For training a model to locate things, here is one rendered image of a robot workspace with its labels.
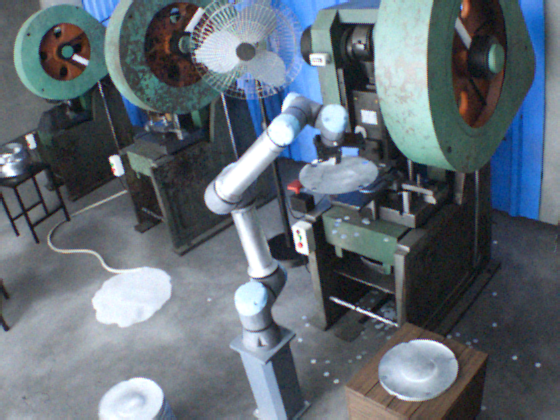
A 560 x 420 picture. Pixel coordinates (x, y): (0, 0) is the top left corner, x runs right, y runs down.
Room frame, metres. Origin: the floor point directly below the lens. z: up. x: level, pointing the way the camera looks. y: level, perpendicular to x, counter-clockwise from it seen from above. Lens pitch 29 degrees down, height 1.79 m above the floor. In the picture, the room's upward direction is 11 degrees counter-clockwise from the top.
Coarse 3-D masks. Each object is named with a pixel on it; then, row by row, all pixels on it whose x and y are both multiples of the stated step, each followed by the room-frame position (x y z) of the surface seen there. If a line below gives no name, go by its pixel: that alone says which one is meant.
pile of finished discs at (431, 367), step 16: (400, 352) 1.34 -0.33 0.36; (416, 352) 1.31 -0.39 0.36; (432, 352) 1.29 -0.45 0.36; (448, 352) 1.27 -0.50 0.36; (384, 368) 1.28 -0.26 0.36; (400, 368) 1.26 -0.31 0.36; (416, 368) 1.23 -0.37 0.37; (432, 368) 1.21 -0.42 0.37; (448, 368) 1.20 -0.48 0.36; (384, 384) 1.20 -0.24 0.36; (400, 384) 1.18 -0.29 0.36; (416, 384) 1.16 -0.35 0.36; (432, 384) 1.14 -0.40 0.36; (448, 384) 1.12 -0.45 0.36; (416, 400) 1.09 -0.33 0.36
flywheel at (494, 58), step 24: (480, 0) 1.79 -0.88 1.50; (456, 24) 1.54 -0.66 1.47; (480, 24) 1.77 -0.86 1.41; (504, 24) 1.83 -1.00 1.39; (456, 48) 1.62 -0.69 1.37; (480, 48) 1.56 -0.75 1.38; (504, 48) 1.83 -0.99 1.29; (456, 72) 1.62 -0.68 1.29; (480, 72) 1.56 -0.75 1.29; (504, 72) 1.82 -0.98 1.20; (456, 96) 1.61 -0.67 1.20; (480, 120) 1.72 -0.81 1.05
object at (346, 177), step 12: (348, 156) 1.63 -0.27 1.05; (360, 156) 1.64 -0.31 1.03; (312, 168) 1.68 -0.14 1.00; (324, 168) 1.68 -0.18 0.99; (336, 168) 1.69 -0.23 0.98; (348, 168) 1.68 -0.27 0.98; (360, 168) 1.68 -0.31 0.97; (372, 168) 1.67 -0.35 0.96; (300, 180) 1.74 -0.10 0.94; (312, 180) 1.74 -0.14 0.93; (324, 180) 1.74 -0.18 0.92; (336, 180) 1.74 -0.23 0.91; (348, 180) 1.74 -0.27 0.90; (360, 180) 1.73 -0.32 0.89; (372, 180) 1.73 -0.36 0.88; (324, 192) 1.79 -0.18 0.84; (336, 192) 1.79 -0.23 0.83; (348, 192) 1.79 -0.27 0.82
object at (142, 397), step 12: (120, 384) 1.53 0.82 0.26; (132, 384) 1.52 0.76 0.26; (144, 384) 1.51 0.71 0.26; (156, 384) 1.50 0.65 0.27; (108, 396) 1.47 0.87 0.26; (120, 396) 1.46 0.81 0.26; (132, 396) 1.45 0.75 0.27; (144, 396) 1.44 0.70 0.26; (156, 396) 1.44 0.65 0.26; (108, 408) 1.40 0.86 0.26; (120, 408) 1.39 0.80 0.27; (132, 408) 1.38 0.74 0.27; (144, 408) 1.38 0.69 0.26; (156, 408) 1.37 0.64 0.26
